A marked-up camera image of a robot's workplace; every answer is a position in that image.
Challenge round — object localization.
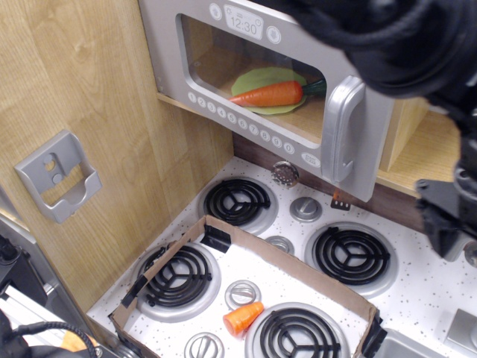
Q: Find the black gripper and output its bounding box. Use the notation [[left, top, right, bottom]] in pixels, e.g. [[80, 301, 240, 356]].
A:
[[416, 167, 476, 258]]

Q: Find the grey toy microwave door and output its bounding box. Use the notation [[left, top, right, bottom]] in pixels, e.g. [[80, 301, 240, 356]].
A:
[[139, 1, 394, 201]]

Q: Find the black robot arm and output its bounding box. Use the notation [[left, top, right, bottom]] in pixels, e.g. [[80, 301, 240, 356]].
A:
[[265, 1, 476, 263]]

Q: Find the grey toy faucet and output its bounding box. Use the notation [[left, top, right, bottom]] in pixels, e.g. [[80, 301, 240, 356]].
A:
[[446, 235, 477, 268]]

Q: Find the back right black burner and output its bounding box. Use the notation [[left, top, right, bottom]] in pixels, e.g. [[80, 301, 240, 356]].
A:
[[304, 222, 399, 298]]

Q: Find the black burner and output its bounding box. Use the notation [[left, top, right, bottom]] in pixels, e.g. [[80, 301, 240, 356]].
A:
[[304, 222, 399, 298], [137, 243, 221, 323], [197, 177, 279, 236], [244, 302, 351, 358]]

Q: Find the hanging orange toy spatula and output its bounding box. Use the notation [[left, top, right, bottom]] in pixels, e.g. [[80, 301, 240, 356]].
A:
[[330, 188, 351, 211]]

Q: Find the grey toy sink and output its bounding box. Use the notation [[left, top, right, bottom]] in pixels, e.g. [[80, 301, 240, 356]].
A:
[[375, 309, 476, 357]]

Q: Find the grey back stove knob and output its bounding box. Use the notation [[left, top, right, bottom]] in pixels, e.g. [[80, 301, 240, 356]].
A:
[[289, 197, 323, 223]]

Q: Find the grey stove knob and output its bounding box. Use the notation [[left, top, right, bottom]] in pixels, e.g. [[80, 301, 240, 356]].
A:
[[224, 280, 262, 310], [289, 197, 323, 223], [265, 236, 294, 256], [184, 332, 224, 358]]

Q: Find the grey middle stove knob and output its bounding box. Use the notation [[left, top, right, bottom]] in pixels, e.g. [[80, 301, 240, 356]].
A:
[[265, 236, 294, 256]]

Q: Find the hanging silver strainer spoon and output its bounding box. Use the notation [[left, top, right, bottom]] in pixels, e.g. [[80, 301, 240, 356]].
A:
[[271, 161, 300, 188]]

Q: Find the front right black burner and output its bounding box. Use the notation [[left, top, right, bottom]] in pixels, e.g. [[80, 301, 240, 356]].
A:
[[244, 302, 351, 358]]

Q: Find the back left black burner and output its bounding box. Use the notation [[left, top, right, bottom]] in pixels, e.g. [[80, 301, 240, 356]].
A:
[[197, 177, 279, 236]]

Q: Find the whole orange toy carrot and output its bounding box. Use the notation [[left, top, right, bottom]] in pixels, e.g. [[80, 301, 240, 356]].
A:
[[229, 80, 327, 107]]

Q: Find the grey centre front stove knob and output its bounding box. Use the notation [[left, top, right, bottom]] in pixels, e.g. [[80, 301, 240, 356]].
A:
[[224, 280, 262, 310]]

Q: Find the orange toy carrot piece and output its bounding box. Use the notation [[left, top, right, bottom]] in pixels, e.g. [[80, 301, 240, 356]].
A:
[[223, 301, 264, 336]]

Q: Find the green toy plate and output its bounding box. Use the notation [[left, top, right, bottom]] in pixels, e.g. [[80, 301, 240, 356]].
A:
[[231, 67, 306, 116]]

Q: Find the front left black burner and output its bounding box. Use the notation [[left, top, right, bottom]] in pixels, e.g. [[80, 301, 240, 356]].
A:
[[137, 243, 221, 323]]

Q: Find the black equipment at left edge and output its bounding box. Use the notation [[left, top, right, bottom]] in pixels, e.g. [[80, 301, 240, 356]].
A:
[[1, 236, 48, 307]]

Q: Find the brown cardboard frame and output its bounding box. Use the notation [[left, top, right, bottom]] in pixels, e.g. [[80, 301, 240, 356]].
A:
[[110, 216, 386, 357]]

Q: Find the grey wall phone holder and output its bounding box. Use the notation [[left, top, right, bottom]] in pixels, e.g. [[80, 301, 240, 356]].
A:
[[14, 130, 102, 224]]

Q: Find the black braided cable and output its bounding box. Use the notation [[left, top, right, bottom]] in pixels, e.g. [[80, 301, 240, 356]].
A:
[[0, 309, 98, 358]]

